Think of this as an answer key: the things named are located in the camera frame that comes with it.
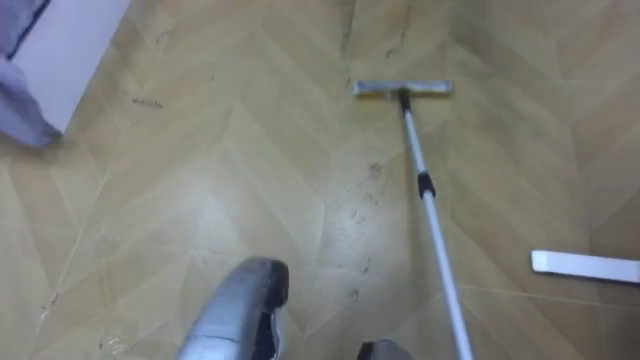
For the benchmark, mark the mop with white pole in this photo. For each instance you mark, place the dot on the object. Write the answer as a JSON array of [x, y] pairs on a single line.
[[430, 200]]

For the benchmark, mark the white flat bar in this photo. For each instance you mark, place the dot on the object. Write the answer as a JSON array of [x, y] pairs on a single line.
[[585, 265]]

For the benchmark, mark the grey bed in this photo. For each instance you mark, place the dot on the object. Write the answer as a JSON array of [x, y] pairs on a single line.
[[45, 60]]

